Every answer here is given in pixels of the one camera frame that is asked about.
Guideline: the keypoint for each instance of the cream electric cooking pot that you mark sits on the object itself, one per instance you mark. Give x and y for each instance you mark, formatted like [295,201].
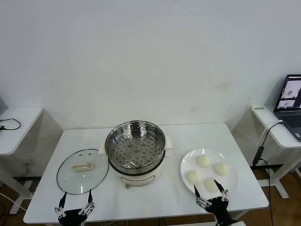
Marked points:
[141,179]

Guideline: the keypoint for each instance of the round white plate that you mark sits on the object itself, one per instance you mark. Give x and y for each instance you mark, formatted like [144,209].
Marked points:
[188,164]

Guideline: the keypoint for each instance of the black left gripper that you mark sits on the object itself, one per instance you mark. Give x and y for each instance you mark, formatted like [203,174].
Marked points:
[70,216]

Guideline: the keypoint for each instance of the white side desk with laptop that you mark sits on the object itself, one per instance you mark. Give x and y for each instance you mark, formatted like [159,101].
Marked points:
[265,117]

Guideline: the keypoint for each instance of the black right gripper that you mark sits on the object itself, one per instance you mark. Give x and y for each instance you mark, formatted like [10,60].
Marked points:
[218,207]

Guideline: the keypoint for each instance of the perforated steel steamer basket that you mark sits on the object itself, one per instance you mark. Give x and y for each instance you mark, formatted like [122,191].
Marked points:
[122,150]

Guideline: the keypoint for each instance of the white label with black text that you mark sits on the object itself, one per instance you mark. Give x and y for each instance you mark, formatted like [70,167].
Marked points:
[258,108]

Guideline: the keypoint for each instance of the grey open laptop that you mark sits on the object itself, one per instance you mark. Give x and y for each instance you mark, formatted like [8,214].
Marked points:
[289,117]

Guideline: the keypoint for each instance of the white steamed baozi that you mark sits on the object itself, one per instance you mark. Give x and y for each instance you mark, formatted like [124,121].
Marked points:
[194,177]
[221,169]
[203,161]
[210,184]

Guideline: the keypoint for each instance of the round glass pot lid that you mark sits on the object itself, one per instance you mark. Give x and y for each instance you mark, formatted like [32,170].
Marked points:
[70,179]

